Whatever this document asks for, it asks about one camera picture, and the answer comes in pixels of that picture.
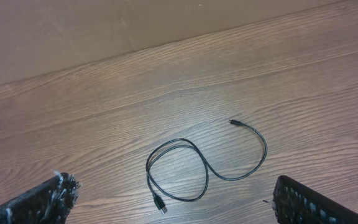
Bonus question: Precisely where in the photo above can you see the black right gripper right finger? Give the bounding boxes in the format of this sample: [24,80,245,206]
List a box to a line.
[273,175,358,224]

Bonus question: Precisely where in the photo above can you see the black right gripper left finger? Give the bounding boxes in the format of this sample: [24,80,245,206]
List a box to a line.
[0,172,81,224]

